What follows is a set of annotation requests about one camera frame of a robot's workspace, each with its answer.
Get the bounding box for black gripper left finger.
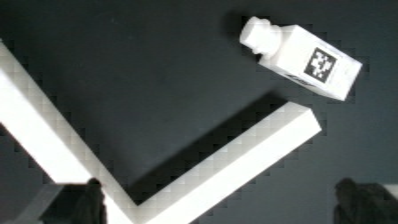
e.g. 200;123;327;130
10;177;108;224

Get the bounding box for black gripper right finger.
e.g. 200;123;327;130
334;178;398;224

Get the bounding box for white table leg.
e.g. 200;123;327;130
240;17;362;101

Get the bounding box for white L-shaped obstacle fence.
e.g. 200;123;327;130
0;43;319;224

